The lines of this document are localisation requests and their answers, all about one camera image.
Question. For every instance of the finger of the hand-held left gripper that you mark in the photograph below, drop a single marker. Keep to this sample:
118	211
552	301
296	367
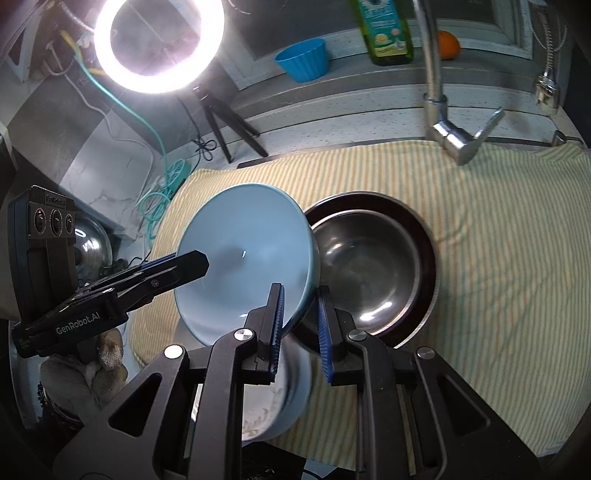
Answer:
157	264
175	274

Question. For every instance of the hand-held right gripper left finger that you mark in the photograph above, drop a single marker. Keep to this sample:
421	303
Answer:
277	323

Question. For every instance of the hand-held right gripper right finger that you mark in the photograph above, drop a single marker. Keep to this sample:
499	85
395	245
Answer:
325	337

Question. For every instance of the gold steel bowl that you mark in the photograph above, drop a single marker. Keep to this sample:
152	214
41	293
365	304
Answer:
369	267

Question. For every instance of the white plate with grass print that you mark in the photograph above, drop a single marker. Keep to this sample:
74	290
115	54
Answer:
258	406

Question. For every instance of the red steel bowl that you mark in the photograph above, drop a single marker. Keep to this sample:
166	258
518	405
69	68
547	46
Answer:
428	277

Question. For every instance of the person's left hand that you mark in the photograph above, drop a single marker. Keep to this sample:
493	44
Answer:
69	378

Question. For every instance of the shiny steel pot lid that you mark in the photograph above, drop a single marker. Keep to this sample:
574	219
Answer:
92	244

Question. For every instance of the black tripod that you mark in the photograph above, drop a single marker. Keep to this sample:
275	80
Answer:
217	115

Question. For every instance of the yellow striped cloth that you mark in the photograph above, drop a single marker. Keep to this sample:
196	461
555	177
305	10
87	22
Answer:
485	277

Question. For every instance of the blue ribbed cup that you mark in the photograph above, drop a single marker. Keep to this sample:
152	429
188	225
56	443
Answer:
302	60

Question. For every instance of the chrome faucet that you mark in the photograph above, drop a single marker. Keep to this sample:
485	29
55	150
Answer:
434	69

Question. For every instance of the green dish soap bottle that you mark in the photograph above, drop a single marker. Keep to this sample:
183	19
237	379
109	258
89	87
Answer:
383	32

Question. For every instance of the orange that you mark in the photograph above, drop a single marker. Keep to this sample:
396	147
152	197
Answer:
449	45

